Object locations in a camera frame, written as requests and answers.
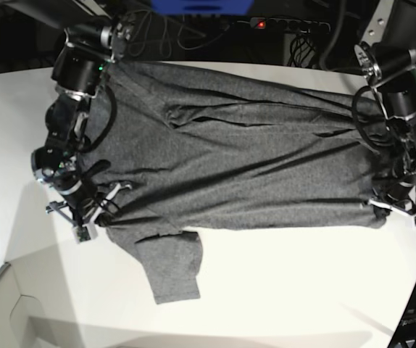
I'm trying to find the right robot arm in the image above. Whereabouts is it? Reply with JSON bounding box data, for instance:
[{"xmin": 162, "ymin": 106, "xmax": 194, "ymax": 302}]
[{"xmin": 4, "ymin": 1, "xmax": 131, "ymax": 230}]

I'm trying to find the grey long-sleeve t-shirt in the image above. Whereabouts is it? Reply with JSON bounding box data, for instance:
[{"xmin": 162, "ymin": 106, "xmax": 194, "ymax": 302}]
[{"xmin": 79, "ymin": 62, "xmax": 386, "ymax": 304}]

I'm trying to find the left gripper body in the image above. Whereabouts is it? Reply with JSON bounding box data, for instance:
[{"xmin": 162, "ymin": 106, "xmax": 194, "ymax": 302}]
[{"xmin": 367, "ymin": 177, "xmax": 416, "ymax": 218}]

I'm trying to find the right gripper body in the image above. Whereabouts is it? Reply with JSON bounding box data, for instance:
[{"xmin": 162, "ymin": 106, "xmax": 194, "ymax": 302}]
[{"xmin": 45, "ymin": 181, "xmax": 133, "ymax": 228}]

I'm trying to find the black power strip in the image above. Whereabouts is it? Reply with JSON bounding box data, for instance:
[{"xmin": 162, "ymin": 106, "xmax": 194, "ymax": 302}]
[{"xmin": 249, "ymin": 17, "xmax": 331, "ymax": 34}]

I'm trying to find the blue plastic bin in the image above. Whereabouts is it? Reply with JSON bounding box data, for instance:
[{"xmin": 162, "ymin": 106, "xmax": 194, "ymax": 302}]
[{"xmin": 151, "ymin": 0, "xmax": 254, "ymax": 15}]

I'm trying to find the grey looped cable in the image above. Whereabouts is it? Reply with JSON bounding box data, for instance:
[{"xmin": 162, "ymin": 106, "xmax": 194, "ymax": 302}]
[{"xmin": 128, "ymin": 10, "xmax": 230, "ymax": 57}]

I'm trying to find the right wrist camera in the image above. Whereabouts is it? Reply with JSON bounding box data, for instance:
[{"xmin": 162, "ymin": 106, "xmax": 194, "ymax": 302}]
[{"xmin": 72, "ymin": 223, "xmax": 98, "ymax": 244}]

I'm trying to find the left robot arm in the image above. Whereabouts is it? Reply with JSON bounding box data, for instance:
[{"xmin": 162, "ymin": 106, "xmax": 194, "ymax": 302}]
[{"xmin": 351, "ymin": 1, "xmax": 416, "ymax": 225}]

